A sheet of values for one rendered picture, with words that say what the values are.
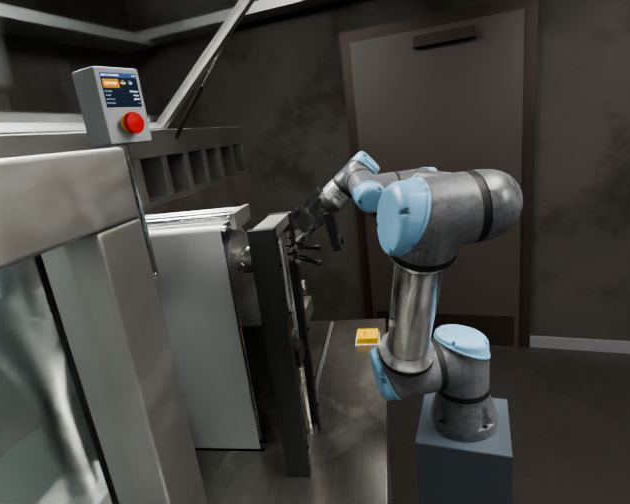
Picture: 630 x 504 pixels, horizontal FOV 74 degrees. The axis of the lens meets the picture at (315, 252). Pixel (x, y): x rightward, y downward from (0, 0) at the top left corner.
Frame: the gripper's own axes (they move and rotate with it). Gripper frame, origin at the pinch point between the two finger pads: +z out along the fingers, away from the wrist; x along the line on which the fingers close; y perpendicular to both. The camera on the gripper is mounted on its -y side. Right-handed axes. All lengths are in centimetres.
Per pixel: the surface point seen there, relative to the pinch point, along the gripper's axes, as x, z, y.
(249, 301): 19.8, 9.1, -0.4
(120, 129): 59, -19, 32
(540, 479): -48, 14, -153
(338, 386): 12.1, 14.1, -35.7
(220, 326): 36.7, 8.8, 1.5
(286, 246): 33.7, -13.7, 3.3
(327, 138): -191, -10, 26
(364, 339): -11.0, 7.8, -38.4
